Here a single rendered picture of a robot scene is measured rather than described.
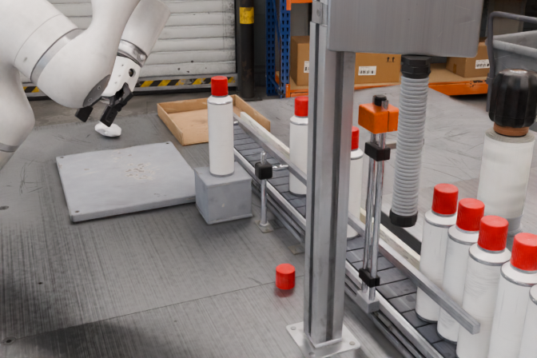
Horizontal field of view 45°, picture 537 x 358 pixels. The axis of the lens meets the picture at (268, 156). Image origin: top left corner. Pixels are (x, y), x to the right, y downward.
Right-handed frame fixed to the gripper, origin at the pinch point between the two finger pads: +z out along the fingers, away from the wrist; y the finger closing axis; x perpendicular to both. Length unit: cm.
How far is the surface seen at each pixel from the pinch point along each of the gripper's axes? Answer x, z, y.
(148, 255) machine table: -4.1, 23.7, -31.3
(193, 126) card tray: -41.9, -19.4, 15.7
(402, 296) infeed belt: -12, 15, -78
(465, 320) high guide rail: 0, 18, -93
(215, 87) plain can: 0.1, -11.1, -32.1
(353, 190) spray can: -12, 0, -63
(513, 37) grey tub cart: -205, -169, 3
